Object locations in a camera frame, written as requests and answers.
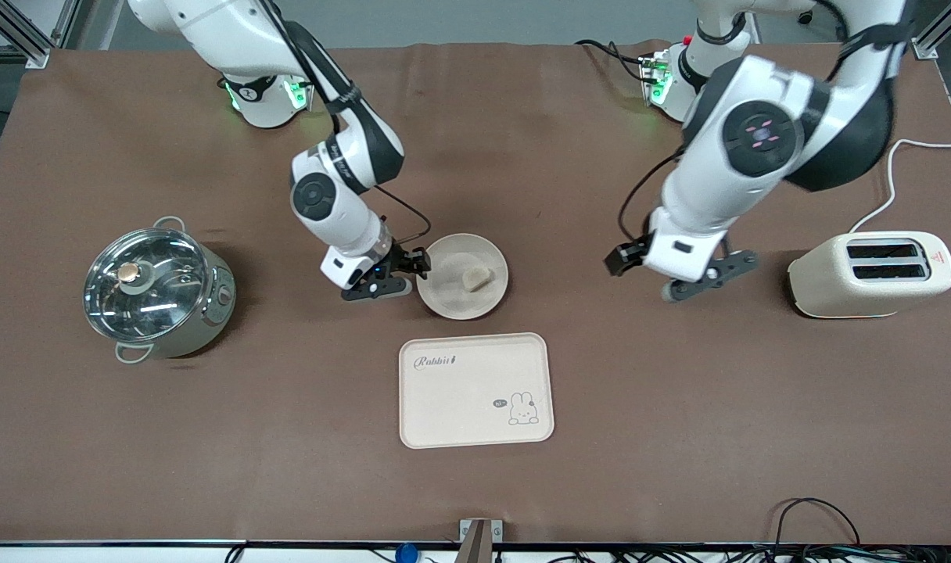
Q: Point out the steel electric cooking pot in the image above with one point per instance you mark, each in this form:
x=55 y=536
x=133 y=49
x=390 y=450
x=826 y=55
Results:
x=209 y=328

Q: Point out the grey metal bracket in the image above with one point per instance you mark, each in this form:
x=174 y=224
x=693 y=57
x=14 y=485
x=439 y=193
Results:
x=479 y=539

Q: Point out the glass pot lid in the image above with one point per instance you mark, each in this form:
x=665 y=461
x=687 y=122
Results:
x=155 y=313

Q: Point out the round beige plate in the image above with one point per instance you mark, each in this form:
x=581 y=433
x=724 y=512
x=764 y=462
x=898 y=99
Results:
x=452 y=289

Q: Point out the small blue round object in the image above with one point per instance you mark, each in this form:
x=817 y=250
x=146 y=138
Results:
x=406 y=554

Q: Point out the aluminium frame profile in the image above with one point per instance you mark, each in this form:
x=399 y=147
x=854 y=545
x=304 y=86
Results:
x=18 y=35
x=933 y=35

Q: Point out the brown table mat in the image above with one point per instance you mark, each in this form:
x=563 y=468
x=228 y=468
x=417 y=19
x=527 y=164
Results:
x=679 y=438

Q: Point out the beige rabbit print tray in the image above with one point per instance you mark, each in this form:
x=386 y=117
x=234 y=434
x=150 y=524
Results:
x=460 y=407

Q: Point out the cream two-slot toaster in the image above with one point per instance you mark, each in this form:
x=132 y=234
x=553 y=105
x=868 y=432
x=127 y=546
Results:
x=827 y=289

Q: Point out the small pale bun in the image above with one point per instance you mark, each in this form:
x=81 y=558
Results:
x=476 y=278

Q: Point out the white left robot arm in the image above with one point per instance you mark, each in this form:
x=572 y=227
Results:
x=757 y=133

